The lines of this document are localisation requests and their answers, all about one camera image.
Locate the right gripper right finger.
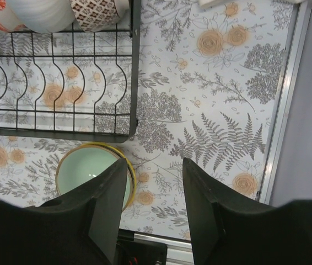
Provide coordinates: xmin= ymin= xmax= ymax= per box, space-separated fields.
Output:
xmin=182 ymin=158 xmax=312 ymax=264

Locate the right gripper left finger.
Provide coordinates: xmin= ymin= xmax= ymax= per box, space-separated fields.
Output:
xmin=0 ymin=158 xmax=127 ymax=264

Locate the black wire dish rack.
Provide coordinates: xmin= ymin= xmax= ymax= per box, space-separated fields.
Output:
xmin=0 ymin=1 xmax=141 ymax=143

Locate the brown patterned bowl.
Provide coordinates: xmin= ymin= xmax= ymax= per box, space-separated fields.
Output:
xmin=70 ymin=0 xmax=130 ymax=33

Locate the plain white bowl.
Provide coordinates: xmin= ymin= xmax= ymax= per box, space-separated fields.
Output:
xmin=7 ymin=0 xmax=75 ymax=33

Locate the mint green bowl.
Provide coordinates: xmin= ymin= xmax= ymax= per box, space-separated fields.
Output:
xmin=55 ymin=145 xmax=132 ymax=205

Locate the yellow bowl under green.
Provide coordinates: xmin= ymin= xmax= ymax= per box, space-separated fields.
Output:
xmin=81 ymin=142 xmax=138 ymax=208

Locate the floral table mat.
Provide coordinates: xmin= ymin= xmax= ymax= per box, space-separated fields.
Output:
xmin=0 ymin=1 xmax=294 ymax=240

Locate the aluminium frame rail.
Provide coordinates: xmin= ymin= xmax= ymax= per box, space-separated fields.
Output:
xmin=135 ymin=1 xmax=312 ymax=264

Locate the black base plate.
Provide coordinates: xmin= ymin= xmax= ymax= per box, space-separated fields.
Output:
xmin=113 ymin=229 xmax=168 ymax=265

